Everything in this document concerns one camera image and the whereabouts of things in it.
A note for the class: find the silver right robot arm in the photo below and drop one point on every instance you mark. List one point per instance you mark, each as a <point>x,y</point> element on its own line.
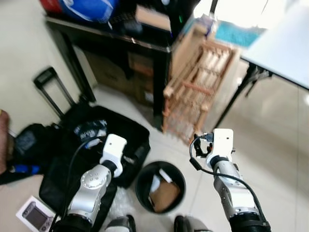
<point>234,193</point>

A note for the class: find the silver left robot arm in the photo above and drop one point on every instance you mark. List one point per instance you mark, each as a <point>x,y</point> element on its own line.
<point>91,186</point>

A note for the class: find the round black rubbish bin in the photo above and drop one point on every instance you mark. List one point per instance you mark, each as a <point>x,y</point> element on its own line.
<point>142,191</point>

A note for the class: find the wooden slatted rack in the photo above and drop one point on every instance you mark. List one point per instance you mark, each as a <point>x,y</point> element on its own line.
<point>198,82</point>

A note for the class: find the white paper scrap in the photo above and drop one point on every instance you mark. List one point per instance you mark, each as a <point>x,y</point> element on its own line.
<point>155,184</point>

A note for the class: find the brown cardboard piece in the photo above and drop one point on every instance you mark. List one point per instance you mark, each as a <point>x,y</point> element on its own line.
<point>166,195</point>

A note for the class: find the open black suitcase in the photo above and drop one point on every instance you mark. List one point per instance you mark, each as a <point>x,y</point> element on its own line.
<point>130,140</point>

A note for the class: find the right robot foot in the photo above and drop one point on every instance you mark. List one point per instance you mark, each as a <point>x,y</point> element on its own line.
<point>190,224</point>

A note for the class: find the clear plastic bag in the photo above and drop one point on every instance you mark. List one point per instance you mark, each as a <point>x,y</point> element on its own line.
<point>123,203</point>

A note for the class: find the teal mat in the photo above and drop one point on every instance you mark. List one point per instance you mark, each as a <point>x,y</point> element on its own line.
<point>236,34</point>

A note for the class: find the large brown cardboard box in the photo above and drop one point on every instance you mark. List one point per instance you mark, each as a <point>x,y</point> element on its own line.
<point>111,72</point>

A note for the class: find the silver blue foil package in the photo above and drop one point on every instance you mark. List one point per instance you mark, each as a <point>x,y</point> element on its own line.
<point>89,128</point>

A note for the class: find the white table with black legs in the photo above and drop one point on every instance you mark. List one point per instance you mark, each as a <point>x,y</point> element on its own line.
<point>285,43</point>

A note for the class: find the small brown cardboard box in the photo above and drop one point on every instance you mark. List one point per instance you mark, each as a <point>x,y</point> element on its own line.
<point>152,18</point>

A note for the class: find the black fabric bag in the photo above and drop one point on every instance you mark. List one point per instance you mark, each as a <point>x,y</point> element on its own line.
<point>34,142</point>

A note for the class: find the blue and white bag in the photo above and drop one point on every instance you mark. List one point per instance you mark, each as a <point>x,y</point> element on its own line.
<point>87,8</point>

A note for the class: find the small blue object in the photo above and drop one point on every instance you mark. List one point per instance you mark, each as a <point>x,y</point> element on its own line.
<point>26,169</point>

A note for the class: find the white printed product box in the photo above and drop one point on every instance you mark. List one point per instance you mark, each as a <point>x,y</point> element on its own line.
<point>34,215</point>

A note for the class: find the dark brown wooden furniture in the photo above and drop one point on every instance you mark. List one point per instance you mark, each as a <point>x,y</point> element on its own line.
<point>4,140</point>

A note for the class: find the red object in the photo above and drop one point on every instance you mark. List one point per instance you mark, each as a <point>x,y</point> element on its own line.
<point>48,5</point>

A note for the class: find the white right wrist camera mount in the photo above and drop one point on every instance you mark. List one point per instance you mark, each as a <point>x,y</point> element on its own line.
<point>223,140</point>

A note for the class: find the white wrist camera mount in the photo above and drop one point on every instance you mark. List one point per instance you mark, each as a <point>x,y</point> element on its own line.
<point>223,140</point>
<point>115,145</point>

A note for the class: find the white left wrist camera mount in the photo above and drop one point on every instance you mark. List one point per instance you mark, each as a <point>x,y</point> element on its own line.
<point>115,145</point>

